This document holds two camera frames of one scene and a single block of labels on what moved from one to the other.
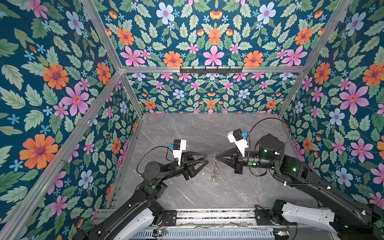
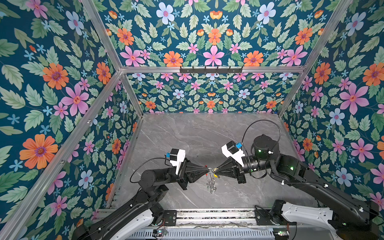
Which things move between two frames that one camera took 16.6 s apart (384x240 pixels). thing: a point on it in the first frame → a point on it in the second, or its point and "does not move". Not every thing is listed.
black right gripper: x=230 y=162 → x=236 y=170
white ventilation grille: x=205 y=235 does not move
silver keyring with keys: x=215 y=173 → x=210 y=182
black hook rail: x=210 y=70 does not move
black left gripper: x=187 y=167 → x=188 y=173
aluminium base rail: x=216 y=217 does not move
